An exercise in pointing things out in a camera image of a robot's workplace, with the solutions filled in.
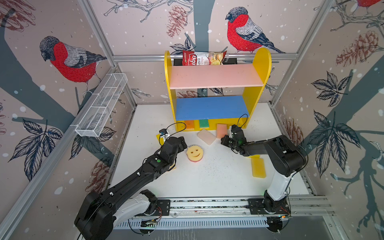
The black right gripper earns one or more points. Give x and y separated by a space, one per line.
224 141

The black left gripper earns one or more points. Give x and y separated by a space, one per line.
182 144

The salmon orange sponge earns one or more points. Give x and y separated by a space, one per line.
221 130

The smiley face sponge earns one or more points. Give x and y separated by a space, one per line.
195 153

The orange scrub sponge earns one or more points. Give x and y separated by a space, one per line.
190 125

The light pink sponge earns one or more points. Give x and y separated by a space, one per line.
206 137

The green scrub sponge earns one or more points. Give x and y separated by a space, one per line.
204 123

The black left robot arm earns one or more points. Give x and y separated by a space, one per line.
100 213

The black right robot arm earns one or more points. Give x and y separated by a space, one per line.
285 157

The yellow shelf with coloured boards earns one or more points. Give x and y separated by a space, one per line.
216 110

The yellow rectangular sponge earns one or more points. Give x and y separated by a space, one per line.
258 167

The red cassava chips bag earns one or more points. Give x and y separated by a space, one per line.
192 58

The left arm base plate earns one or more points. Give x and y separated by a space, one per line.
158 208

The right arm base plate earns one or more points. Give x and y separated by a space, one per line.
259 206

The white wire mesh basket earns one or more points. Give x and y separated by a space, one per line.
98 113

